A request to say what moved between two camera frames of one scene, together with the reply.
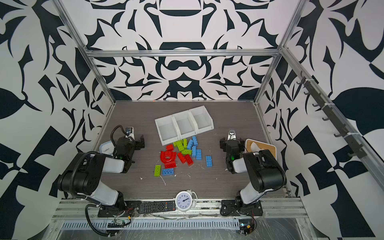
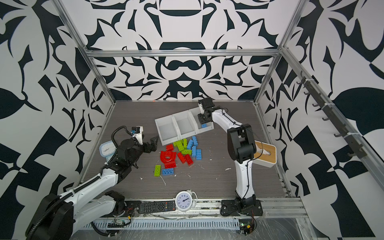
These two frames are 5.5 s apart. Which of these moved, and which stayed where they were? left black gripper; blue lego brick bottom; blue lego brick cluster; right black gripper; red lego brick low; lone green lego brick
Moved: left black gripper; right black gripper
Stayed: red lego brick low; blue lego brick cluster; lone green lego brick; blue lego brick bottom
